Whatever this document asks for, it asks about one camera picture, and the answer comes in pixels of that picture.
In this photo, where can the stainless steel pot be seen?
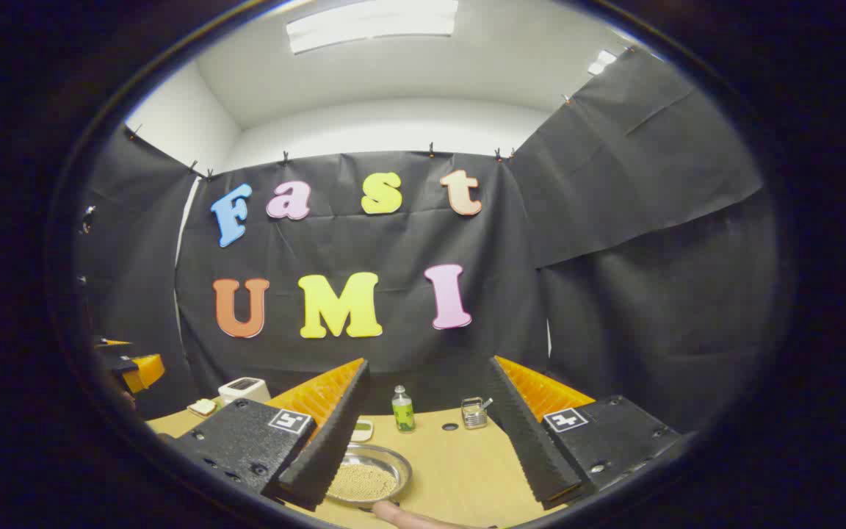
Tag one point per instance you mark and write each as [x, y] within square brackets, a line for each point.
[393, 463]

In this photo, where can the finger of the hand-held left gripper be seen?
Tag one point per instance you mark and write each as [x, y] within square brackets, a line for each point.
[142, 371]

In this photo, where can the white toaster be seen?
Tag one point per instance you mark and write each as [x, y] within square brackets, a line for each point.
[243, 391]

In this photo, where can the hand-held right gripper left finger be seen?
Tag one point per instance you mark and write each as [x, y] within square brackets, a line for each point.
[335, 441]

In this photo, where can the green label drink bottle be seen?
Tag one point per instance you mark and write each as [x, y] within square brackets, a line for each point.
[403, 411]

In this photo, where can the white divided grain tray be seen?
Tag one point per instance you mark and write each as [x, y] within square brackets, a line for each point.
[363, 430]

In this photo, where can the sandwich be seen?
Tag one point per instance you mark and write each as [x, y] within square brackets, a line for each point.
[203, 406]

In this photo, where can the black backdrop cloth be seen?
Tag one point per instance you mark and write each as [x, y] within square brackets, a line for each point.
[393, 242]

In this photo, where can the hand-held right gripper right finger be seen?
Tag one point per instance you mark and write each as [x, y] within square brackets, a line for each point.
[526, 441]

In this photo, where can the pile of soybeans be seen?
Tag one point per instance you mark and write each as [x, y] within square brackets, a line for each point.
[364, 481]

